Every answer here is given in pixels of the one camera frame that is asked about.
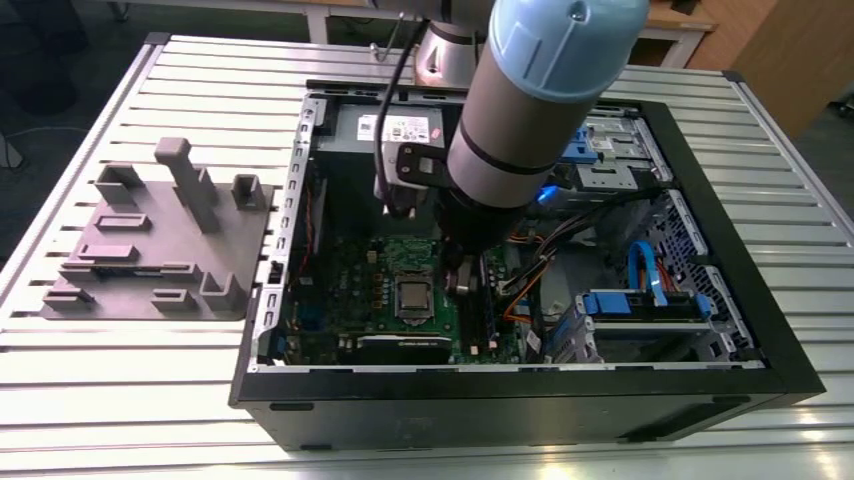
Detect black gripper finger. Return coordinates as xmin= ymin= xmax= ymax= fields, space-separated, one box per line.
xmin=443 ymin=244 xmax=473 ymax=297
xmin=467 ymin=252 xmax=487 ymax=296

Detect silver CPU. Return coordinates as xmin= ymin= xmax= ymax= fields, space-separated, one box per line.
xmin=399 ymin=282 xmax=431 ymax=310

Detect metal socket cover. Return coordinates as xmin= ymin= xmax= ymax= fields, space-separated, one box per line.
xmin=391 ymin=268 xmax=441 ymax=322

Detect black RAM slot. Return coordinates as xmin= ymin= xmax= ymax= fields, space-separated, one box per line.
xmin=461 ymin=294 xmax=478 ymax=351
xmin=475 ymin=294 xmax=494 ymax=351
xmin=469 ymin=294 xmax=486 ymax=351

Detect black graphics card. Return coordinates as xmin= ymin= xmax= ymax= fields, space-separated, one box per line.
xmin=335 ymin=331 xmax=454 ymax=366

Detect green motherboard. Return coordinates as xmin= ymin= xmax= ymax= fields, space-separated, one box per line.
xmin=286 ymin=232 xmax=530 ymax=366

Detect blue disk carrier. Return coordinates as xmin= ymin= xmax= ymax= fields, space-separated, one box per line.
xmin=581 ymin=291 xmax=714 ymax=324

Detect grey power supply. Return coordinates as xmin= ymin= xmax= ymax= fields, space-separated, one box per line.
xmin=311 ymin=103 xmax=447 ymax=236

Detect blue plastic drive rails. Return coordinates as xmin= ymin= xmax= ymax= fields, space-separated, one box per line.
xmin=558 ymin=127 xmax=601 ymax=165

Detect grey metal drive cage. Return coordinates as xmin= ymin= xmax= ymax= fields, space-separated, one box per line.
xmin=533 ymin=105 xmax=674 ymax=217

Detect black case fan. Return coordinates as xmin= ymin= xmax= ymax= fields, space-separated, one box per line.
xmin=291 ymin=174 xmax=334 ymax=306

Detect black PC case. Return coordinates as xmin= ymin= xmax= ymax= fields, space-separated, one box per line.
xmin=226 ymin=77 xmax=829 ymax=454

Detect grey metal disk bay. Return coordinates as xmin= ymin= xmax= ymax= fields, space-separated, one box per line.
xmin=570 ymin=288 xmax=728 ymax=365

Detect grey parts rack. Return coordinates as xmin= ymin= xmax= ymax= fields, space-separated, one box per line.
xmin=38 ymin=137 xmax=279 ymax=324

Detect dark RAM stick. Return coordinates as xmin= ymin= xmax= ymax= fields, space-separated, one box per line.
xmin=91 ymin=268 xmax=167 ymax=279

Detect wooden cabinet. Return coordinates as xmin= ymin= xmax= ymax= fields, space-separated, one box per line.
xmin=686 ymin=0 xmax=854 ymax=146

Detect black office chair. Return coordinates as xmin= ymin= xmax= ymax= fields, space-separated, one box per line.
xmin=0 ymin=0 xmax=88 ymax=117

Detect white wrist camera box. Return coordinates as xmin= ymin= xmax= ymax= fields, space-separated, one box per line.
xmin=385 ymin=142 xmax=450 ymax=221

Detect black wire bundle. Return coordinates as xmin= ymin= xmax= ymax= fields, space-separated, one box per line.
xmin=499 ymin=188 xmax=673 ymax=296

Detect black camera cable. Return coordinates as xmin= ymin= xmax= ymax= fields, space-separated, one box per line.
xmin=373 ymin=17 xmax=430 ymax=206

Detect red twisted wire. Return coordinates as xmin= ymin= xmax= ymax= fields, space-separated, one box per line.
xmin=295 ymin=182 xmax=318 ymax=289

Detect blue SATA wire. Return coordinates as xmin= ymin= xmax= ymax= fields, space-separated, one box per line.
xmin=626 ymin=240 xmax=670 ymax=308

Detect black cable with silver plug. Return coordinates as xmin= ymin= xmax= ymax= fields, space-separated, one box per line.
xmin=369 ymin=12 xmax=407 ymax=64

